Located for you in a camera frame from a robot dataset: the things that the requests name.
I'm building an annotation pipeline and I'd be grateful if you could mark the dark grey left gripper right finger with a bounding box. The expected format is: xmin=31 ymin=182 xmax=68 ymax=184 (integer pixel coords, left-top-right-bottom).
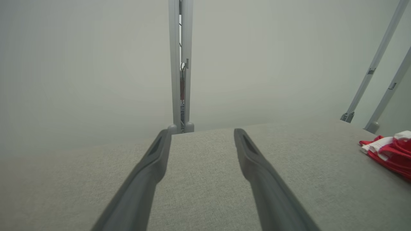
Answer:
xmin=234 ymin=128 xmax=321 ymax=231

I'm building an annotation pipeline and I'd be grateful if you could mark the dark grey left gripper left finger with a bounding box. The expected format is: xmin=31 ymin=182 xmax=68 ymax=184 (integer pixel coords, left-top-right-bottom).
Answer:
xmin=92 ymin=129 xmax=172 ymax=231

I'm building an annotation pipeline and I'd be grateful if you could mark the grey fabric covered table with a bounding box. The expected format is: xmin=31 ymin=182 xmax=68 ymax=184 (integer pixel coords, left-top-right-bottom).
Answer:
xmin=0 ymin=117 xmax=411 ymax=231

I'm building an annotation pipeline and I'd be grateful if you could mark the red garment with white stripes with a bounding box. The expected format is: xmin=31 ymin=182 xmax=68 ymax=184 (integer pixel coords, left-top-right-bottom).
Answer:
xmin=359 ymin=140 xmax=411 ymax=181

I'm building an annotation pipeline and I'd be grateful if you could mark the grey double partition post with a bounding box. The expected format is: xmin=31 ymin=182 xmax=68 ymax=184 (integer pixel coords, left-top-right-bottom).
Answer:
xmin=167 ymin=0 xmax=195 ymax=134

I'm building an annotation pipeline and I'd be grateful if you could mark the grey slim partition post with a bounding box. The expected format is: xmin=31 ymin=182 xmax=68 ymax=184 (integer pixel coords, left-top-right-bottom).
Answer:
xmin=364 ymin=47 xmax=411 ymax=134
xmin=340 ymin=0 xmax=411 ymax=124

